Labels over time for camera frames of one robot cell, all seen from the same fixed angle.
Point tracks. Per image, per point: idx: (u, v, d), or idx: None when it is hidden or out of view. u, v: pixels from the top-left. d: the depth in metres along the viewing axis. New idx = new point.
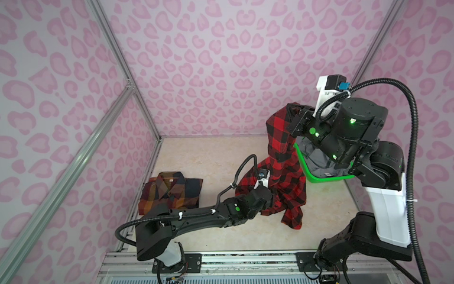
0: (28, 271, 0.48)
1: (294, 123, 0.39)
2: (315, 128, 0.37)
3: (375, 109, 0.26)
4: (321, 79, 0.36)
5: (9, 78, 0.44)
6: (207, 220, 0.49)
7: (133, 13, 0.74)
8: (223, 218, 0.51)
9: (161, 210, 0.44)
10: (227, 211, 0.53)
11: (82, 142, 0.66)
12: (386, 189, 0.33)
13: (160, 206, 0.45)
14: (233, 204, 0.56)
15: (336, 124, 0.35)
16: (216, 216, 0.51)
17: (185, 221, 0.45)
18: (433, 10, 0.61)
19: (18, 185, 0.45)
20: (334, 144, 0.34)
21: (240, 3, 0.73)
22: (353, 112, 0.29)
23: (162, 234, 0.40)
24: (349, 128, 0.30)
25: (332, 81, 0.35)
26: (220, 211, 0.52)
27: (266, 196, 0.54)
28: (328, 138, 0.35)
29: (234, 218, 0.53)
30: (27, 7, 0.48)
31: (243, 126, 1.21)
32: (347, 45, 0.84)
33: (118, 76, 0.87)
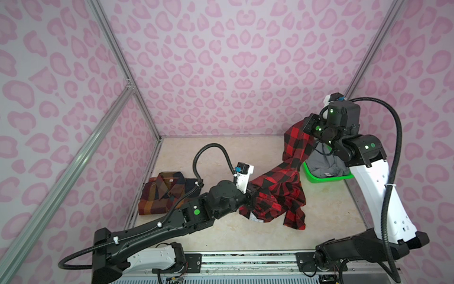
0: (28, 271, 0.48)
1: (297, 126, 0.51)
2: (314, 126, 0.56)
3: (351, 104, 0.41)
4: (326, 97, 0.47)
5: (9, 78, 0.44)
6: (156, 234, 0.43)
7: (133, 13, 0.74)
8: (175, 229, 0.45)
9: (99, 237, 0.41)
10: (182, 218, 0.46)
11: (82, 143, 0.66)
12: (356, 167, 0.43)
13: (97, 234, 0.42)
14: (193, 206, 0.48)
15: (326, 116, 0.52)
16: (165, 228, 0.44)
17: (126, 245, 0.41)
18: (433, 10, 0.60)
19: (18, 185, 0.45)
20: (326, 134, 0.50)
21: (240, 3, 0.73)
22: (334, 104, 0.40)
23: (94, 268, 0.37)
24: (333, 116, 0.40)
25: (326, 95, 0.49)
26: (171, 222, 0.45)
27: (229, 193, 0.45)
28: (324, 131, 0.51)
29: (190, 225, 0.45)
30: (27, 7, 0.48)
31: (243, 126, 1.21)
32: (347, 45, 0.84)
33: (118, 76, 0.87)
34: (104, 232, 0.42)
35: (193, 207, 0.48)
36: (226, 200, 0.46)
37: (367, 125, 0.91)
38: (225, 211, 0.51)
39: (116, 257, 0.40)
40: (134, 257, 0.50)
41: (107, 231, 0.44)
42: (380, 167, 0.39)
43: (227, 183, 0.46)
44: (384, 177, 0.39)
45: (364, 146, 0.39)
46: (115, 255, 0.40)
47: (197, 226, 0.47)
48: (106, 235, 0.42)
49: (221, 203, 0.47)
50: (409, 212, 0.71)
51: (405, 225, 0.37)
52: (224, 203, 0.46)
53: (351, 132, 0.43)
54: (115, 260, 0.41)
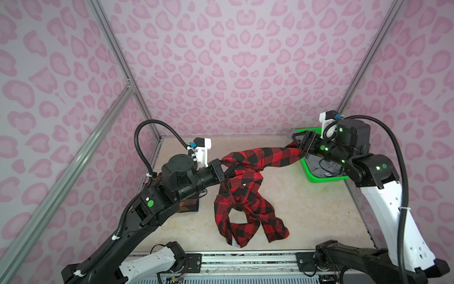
0: (28, 271, 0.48)
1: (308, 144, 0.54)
2: (324, 145, 0.52)
3: (362, 123, 0.41)
4: (322, 114, 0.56)
5: (9, 78, 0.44)
6: (119, 247, 0.38)
7: (133, 13, 0.74)
8: (136, 232, 0.38)
9: (66, 276, 0.38)
10: (140, 216, 0.39)
11: (82, 142, 0.66)
12: (369, 189, 0.41)
13: (62, 274, 0.38)
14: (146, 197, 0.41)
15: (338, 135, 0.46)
16: (125, 235, 0.38)
17: (93, 271, 0.37)
18: (433, 10, 0.61)
19: (19, 185, 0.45)
20: (340, 154, 0.48)
21: (240, 3, 0.73)
22: (343, 123, 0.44)
23: None
24: (344, 135, 0.45)
25: (329, 115, 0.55)
26: (128, 227, 0.39)
27: (184, 165, 0.38)
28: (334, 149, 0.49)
29: (148, 221, 0.39)
30: (27, 7, 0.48)
31: (243, 126, 1.21)
32: (347, 45, 0.84)
33: (118, 76, 0.87)
34: (69, 270, 0.39)
35: (145, 200, 0.40)
36: (184, 175, 0.39)
37: (367, 125, 0.91)
38: (189, 189, 0.45)
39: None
40: (130, 268, 0.50)
41: (74, 266, 0.38)
42: (389, 187, 0.38)
43: (180, 156, 0.40)
44: (398, 200, 0.38)
45: (375, 166, 0.39)
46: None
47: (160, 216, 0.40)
48: (72, 271, 0.38)
49: (180, 181, 0.40)
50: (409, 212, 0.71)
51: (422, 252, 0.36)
52: (184, 178, 0.40)
53: (363, 151, 0.44)
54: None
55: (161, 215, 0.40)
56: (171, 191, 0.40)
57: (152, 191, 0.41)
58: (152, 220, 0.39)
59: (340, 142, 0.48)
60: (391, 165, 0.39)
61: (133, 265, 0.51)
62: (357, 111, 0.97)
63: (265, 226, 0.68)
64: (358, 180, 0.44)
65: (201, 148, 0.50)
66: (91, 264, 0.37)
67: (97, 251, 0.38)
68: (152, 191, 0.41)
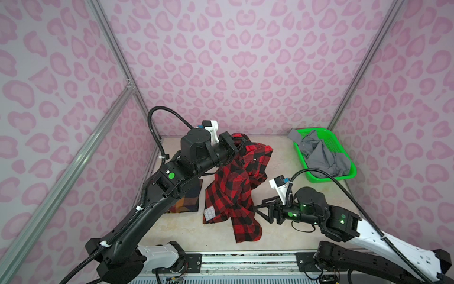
0: (28, 271, 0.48)
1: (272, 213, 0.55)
2: (290, 211, 0.55)
3: (316, 193, 0.47)
4: (272, 182, 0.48)
5: (9, 78, 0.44)
6: (143, 218, 0.39)
7: (133, 13, 0.74)
8: (159, 203, 0.39)
9: (91, 247, 0.38)
10: (161, 189, 0.39)
11: (82, 143, 0.66)
12: (352, 239, 0.47)
13: (86, 247, 0.38)
14: (166, 171, 0.41)
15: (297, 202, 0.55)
16: (149, 207, 0.39)
17: (119, 241, 0.37)
18: (433, 10, 0.60)
19: (18, 185, 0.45)
20: (308, 219, 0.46)
21: (240, 3, 0.73)
22: (302, 200, 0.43)
23: (100, 274, 0.35)
24: (312, 208, 0.49)
25: (278, 180, 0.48)
26: (151, 199, 0.39)
27: (202, 138, 0.39)
28: (302, 215, 0.54)
29: (170, 191, 0.39)
30: (27, 8, 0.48)
31: (243, 126, 1.21)
32: (347, 45, 0.84)
33: (118, 76, 0.87)
34: (93, 242, 0.39)
35: (166, 173, 0.41)
36: (202, 147, 0.40)
37: (367, 125, 0.91)
38: (206, 163, 0.45)
39: (116, 257, 0.37)
40: (146, 251, 0.51)
41: (97, 239, 0.39)
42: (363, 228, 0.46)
43: (197, 131, 0.40)
44: (374, 232, 0.45)
45: (339, 220, 0.47)
46: (114, 257, 0.37)
47: (181, 189, 0.41)
48: (97, 244, 0.38)
49: (198, 152, 0.41)
50: (409, 213, 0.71)
51: (426, 257, 0.42)
52: (201, 151, 0.41)
53: (328, 214, 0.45)
54: (119, 259, 0.38)
55: (182, 186, 0.41)
56: (190, 164, 0.41)
57: (171, 165, 0.42)
58: (174, 192, 0.41)
59: (305, 212, 0.53)
60: (345, 212, 0.48)
61: (148, 249, 0.52)
62: (357, 111, 0.97)
63: (236, 226, 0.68)
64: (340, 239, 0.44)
65: (208, 128, 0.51)
66: (117, 233, 0.38)
67: (120, 224, 0.39)
68: (171, 165, 0.42)
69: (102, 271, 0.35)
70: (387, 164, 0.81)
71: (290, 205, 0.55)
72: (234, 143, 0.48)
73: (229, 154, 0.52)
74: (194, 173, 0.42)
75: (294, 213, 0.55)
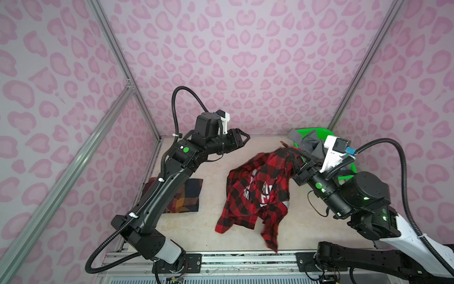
0: (28, 271, 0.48)
1: (302, 176, 0.42)
2: (322, 184, 0.41)
3: (380, 183, 0.33)
4: (330, 139, 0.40)
5: (9, 78, 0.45)
6: (166, 187, 0.42)
7: (133, 13, 0.74)
8: (178, 174, 0.43)
9: (117, 222, 0.40)
10: (177, 162, 0.44)
11: (82, 143, 0.66)
12: (388, 238, 0.39)
13: (113, 222, 0.40)
14: (181, 147, 0.45)
15: (348, 183, 0.38)
16: (169, 177, 0.43)
17: (145, 212, 0.40)
18: (433, 10, 0.60)
19: (18, 185, 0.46)
20: (339, 203, 0.40)
21: (240, 3, 0.73)
22: (366, 191, 0.33)
23: (132, 243, 0.38)
24: (366, 202, 0.35)
25: (340, 145, 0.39)
26: (169, 171, 0.43)
27: (214, 117, 0.47)
28: (334, 196, 0.40)
29: (188, 163, 0.44)
30: (27, 7, 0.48)
31: (243, 126, 1.21)
32: (347, 45, 0.84)
33: (118, 76, 0.87)
34: (119, 217, 0.42)
35: (181, 148, 0.45)
36: (216, 125, 0.49)
37: (367, 125, 0.91)
38: (214, 144, 0.52)
39: (145, 227, 0.40)
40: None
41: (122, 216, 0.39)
42: (405, 226, 0.38)
43: (208, 113, 0.46)
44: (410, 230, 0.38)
45: (382, 216, 0.38)
46: (143, 226, 0.40)
47: (196, 163, 0.46)
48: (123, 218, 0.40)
49: (211, 131, 0.49)
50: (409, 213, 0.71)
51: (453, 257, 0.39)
52: (213, 129, 0.49)
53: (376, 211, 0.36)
54: (147, 226, 0.41)
55: (197, 160, 0.46)
56: (204, 140, 0.47)
57: (184, 142, 0.46)
58: (190, 164, 0.45)
59: (346, 197, 0.39)
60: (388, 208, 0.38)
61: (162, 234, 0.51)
62: (357, 111, 0.97)
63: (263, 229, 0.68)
64: (363, 232, 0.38)
65: (223, 119, 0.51)
66: (143, 203, 0.41)
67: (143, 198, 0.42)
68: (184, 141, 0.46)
69: (134, 241, 0.38)
70: (387, 164, 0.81)
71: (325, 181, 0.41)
72: (241, 141, 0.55)
73: (230, 146, 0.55)
74: (206, 148, 0.47)
75: (323, 191, 0.42)
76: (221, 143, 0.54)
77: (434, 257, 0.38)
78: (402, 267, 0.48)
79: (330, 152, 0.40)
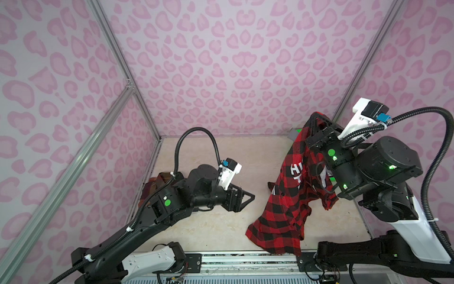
0: (28, 271, 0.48)
1: (315, 138, 0.37)
2: (336, 151, 0.35)
3: (409, 152, 0.25)
4: (362, 102, 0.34)
5: (9, 78, 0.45)
6: (132, 238, 0.39)
7: (134, 13, 0.74)
8: (148, 228, 0.40)
9: (75, 258, 0.39)
10: (155, 213, 0.41)
11: (82, 143, 0.66)
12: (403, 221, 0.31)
13: (73, 254, 0.39)
14: (163, 197, 0.42)
15: (365, 151, 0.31)
16: (138, 230, 0.40)
17: (101, 258, 0.38)
18: (433, 10, 0.60)
19: (18, 185, 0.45)
20: (349, 173, 0.33)
21: (240, 3, 0.73)
22: (393, 158, 0.26)
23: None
24: (391, 173, 0.27)
25: (372, 108, 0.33)
26: (142, 222, 0.40)
27: (210, 176, 0.42)
28: (345, 165, 0.34)
29: (162, 219, 0.40)
30: (27, 8, 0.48)
31: (243, 126, 1.21)
32: (347, 45, 0.84)
33: (118, 76, 0.87)
34: (79, 251, 0.40)
35: (164, 199, 0.42)
36: (208, 184, 0.44)
37: None
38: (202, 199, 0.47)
39: (95, 273, 0.37)
40: (131, 263, 0.49)
41: (84, 249, 0.41)
42: (418, 209, 0.30)
43: (207, 165, 0.44)
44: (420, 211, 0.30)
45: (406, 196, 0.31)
46: (94, 272, 0.37)
47: (174, 217, 0.42)
48: (81, 254, 0.39)
49: (204, 188, 0.45)
50: None
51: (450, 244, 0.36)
52: (207, 187, 0.45)
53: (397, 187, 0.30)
54: (97, 273, 0.38)
55: (175, 216, 0.42)
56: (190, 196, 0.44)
57: (169, 192, 0.43)
58: (166, 219, 0.41)
59: (362, 167, 0.32)
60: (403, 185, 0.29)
61: (135, 259, 0.51)
62: None
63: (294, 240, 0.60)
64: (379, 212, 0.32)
65: (232, 171, 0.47)
66: (99, 251, 0.39)
67: (108, 241, 0.40)
68: (171, 191, 0.43)
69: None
70: None
71: (341, 150, 0.35)
72: (235, 202, 0.50)
73: (225, 200, 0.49)
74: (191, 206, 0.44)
75: (334, 158, 0.36)
76: (216, 197, 0.49)
77: (436, 242, 0.35)
78: (382, 254, 0.48)
79: (356, 118, 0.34)
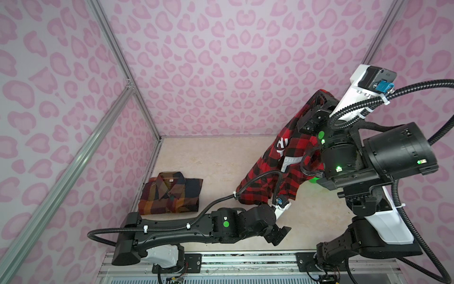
0: (27, 271, 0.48)
1: (305, 121, 0.33)
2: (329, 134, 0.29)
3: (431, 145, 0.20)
4: (360, 70, 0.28)
5: (9, 78, 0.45)
6: (183, 235, 0.42)
7: (134, 13, 0.74)
8: (201, 235, 0.43)
9: (131, 220, 0.42)
10: (211, 226, 0.44)
11: (82, 143, 0.66)
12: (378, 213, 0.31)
13: (129, 216, 0.42)
14: (223, 218, 0.46)
15: (385, 136, 0.24)
16: (193, 231, 0.43)
17: (152, 236, 0.41)
18: (433, 10, 0.60)
19: (18, 185, 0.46)
20: (348, 156, 0.26)
21: (240, 3, 0.73)
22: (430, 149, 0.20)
23: (120, 249, 0.38)
24: (410, 165, 0.22)
25: (370, 76, 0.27)
26: (198, 226, 0.44)
27: (269, 219, 0.43)
28: (344, 147, 0.27)
29: (216, 235, 0.43)
30: (27, 8, 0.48)
31: (243, 126, 1.21)
32: (347, 45, 0.84)
33: (118, 76, 0.87)
34: (136, 217, 0.44)
35: (223, 218, 0.46)
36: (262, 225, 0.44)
37: None
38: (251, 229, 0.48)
39: (142, 245, 0.40)
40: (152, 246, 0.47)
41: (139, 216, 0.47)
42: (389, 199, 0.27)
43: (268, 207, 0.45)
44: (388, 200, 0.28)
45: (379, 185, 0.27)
46: (141, 244, 0.40)
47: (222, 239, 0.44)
48: (136, 220, 0.42)
49: (256, 226, 0.45)
50: (409, 213, 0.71)
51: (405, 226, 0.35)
52: (259, 226, 0.45)
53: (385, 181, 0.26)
54: (141, 247, 0.41)
55: (223, 239, 0.44)
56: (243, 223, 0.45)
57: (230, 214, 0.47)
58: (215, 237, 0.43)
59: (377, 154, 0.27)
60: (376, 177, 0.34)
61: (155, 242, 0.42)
62: None
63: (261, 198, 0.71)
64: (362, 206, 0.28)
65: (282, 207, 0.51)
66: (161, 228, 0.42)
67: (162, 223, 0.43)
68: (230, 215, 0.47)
69: (125, 248, 0.38)
70: None
71: (332, 133, 0.29)
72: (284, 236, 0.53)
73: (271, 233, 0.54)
74: (240, 235, 0.46)
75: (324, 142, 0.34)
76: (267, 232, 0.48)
77: (402, 227, 0.35)
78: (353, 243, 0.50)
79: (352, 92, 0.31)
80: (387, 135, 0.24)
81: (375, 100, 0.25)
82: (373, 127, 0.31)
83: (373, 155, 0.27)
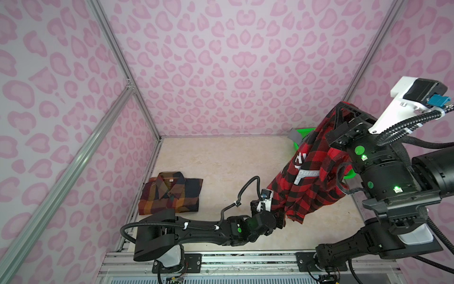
0: (26, 271, 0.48)
1: (338, 133, 0.29)
2: (369, 148, 0.27)
3: None
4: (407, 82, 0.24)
5: (9, 78, 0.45)
6: (209, 237, 0.49)
7: (133, 13, 0.74)
8: (225, 236, 0.51)
9: (168, 216, 0.44)
10: (229, 229, 0.53)
11: (82, 143, 0.66)
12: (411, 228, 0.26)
13: (167, 211, 0.45)
14: (236, 223, 0.56)
15: (444, 156, 0.22)
16: (218, 233, 0.50)
17: (188, 234, 0.45)
18: (433, 10, 0.60)
19: (18, 185, 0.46)
20: (404, 174, 0.23)
21: (240, 3, 0.73)
22: None
23: (161, 242, 0.40)
24: None
25: (422, 89, 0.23)
26: (221, 228, 0.52)
27: (271, 223, 0.53)
28: (398, 164, 0.24)
29: (233, 239, 0.52)
30: (27, 7, 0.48)
31: (243, 126, 1.21)
32: (347, 45, 0.84)
33: (118, 76, 0.87)
34: (171, 212, 0.45)
35: (236, 225, 0.56)
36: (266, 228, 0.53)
37: None
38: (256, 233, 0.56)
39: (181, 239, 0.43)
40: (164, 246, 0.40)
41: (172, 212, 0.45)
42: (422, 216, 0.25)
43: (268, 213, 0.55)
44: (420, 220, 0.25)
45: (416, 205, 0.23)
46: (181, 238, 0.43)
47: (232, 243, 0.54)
48: (172, 215, 0.45)
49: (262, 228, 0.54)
50: None
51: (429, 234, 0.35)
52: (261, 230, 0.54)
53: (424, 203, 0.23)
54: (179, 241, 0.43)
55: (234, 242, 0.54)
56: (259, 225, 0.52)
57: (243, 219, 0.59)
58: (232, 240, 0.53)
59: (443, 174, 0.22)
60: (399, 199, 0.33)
61: None
62: None
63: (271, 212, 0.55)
64: (405, 228, 0.28)
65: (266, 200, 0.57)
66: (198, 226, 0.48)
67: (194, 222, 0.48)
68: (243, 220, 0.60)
69: (164, 242, 0.40)
70: None
71: (375, 148, 0.26)
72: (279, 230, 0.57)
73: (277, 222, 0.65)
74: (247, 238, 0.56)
75: (365, 158, 0.28)
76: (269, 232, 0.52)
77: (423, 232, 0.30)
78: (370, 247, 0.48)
79: (393, 105, 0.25)
80: (445, 155, 0.22)
81: (430, 115, 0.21)
82: (414, 141, 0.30)
83: (440, 175, 0.22)
